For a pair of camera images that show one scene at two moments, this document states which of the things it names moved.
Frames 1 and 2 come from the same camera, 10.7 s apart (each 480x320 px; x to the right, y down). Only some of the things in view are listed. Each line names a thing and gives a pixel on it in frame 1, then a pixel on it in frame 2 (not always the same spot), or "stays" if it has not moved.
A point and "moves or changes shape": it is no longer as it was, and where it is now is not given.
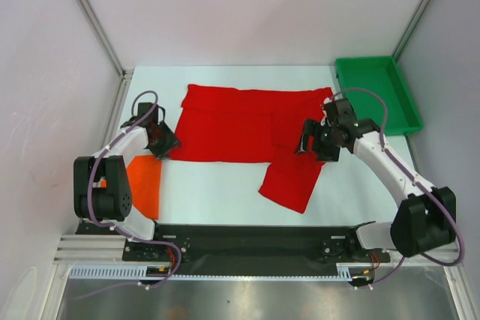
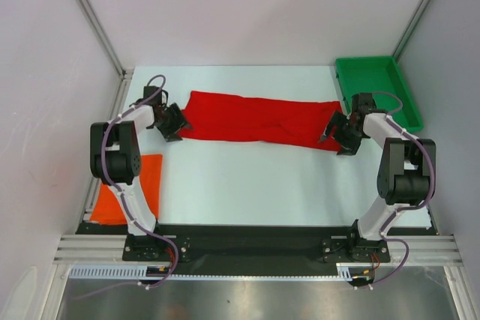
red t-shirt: (238, 124) moves or changes shape
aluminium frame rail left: (125, 73) stays
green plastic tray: (382, 76) stays
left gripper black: (171, 142) -> (179, 123)
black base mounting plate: (238, 250) stays
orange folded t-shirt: (145, 173) stays
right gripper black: (313, 127) -> (349, 147)
